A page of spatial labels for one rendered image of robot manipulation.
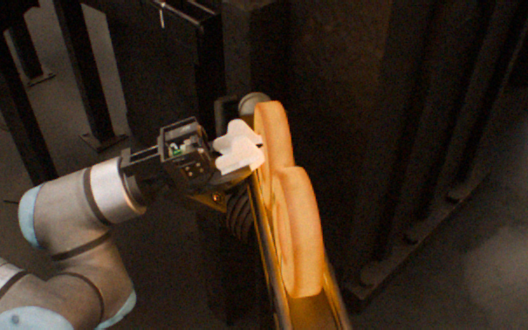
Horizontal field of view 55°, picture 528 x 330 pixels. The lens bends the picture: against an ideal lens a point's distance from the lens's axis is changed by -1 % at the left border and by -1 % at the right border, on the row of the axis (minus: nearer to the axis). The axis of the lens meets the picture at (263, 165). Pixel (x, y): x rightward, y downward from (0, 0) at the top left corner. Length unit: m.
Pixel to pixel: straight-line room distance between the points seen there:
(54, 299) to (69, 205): 0.14
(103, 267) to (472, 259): 1.12
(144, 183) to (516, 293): 1.13
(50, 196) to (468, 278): 1.15
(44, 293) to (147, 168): 0.20
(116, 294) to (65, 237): 0.11
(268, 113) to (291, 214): 0.19
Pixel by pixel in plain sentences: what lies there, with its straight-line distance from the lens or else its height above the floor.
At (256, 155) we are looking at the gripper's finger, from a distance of 0.70.
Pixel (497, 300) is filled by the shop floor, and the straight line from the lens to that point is 1.54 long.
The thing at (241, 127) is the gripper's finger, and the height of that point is 0.75.
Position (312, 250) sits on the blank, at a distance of 0.55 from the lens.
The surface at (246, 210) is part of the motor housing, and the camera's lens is 0.91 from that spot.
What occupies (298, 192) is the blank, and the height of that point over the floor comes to 0.80.
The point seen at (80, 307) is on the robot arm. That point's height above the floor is 0.64.
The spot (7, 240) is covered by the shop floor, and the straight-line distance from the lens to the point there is 1.70.
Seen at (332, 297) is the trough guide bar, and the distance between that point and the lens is 0.59.
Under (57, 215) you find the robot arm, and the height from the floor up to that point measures 0.67.
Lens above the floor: 1.21
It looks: 44 degrees down
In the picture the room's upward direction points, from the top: straight up
